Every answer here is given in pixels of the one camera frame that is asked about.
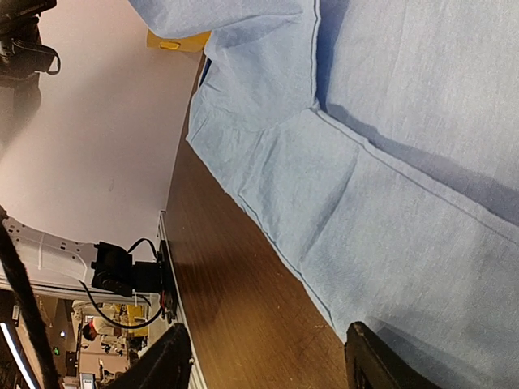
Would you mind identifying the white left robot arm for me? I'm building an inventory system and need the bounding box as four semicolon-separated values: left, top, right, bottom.
1;1;135;297

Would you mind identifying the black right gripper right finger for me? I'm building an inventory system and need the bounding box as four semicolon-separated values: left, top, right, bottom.
345;322;438;389

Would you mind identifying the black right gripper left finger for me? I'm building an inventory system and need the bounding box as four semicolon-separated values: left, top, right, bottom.
106;323;191;389

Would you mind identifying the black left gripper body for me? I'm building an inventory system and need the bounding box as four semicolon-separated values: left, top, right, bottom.
1;0;61;77

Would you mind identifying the yellow plastic basket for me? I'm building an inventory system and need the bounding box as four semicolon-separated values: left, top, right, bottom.
146;30;211;53

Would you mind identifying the light blue long sleeve shirt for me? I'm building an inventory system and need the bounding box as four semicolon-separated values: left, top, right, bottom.
132;1;518;388

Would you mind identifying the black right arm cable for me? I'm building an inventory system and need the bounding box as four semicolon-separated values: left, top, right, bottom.
0;220;62;389

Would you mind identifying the aluminium front rail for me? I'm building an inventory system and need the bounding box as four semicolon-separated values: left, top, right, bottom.
157;211;208;389

